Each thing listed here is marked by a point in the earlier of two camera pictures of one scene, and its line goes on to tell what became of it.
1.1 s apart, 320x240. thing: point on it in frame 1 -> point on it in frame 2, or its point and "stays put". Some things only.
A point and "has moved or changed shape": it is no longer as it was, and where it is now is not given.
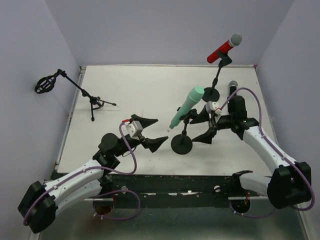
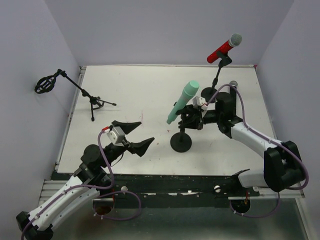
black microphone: (232, 85) stays put
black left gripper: (142, 138) -> (126, 143)
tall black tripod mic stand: (47, 83) stays put
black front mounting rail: (186, 186) stays put
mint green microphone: (194, 96) has moved or changed shape
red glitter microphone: (235, 40) stays put
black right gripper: (213, 124) -> (189, 116)
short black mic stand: (211, 94) stays put
